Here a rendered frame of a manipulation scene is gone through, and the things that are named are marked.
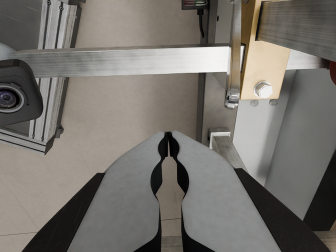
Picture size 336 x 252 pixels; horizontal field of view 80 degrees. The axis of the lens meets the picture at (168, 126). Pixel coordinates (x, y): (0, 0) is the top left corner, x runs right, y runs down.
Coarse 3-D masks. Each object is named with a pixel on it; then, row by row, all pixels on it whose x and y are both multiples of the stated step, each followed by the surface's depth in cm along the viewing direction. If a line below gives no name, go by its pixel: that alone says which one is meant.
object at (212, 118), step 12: (216, 0) 35; (204, 12) 39; (216, 12) 36; (204, 24) 40; (204, 36) 40; (204, 72) 41; (204, 84) 42; (216, 84) 42; (204, 96) 44; (216, 96) 44; (204, 108) 45; (216, 108) 45; (204, 120) 47; (216, 120) 47; (228, 120) 47; (204, 132) 48; (216, 132) 46; (228, 132) 46; (204, 144) 50
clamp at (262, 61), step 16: (256, 0) 21; (272, 0) 21; (256, 16) 21; (256, 32) 22; (256, 48) 23; (272, 48) 23; (288, 48) 23; (256, 64) 24; (272, 64) 24; (240, 80) 25; (256, 80) 25; (272, 80) 25; (240, 96) 26; (256, 96) 26; (272, 96) 26
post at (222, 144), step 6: (216, 138) 44; (222, 138) 44; (228, 138) 44; (216, 144) 42; (222, 144) 42; (228, 144) 42; (216, 150) 43; (222, 150) 40; (228, 150) 40; (234, 150) 40; (222, 156) 39; (228, 156) 39; (234, 156) 39; (234, 162) 37; (240, 162) 37
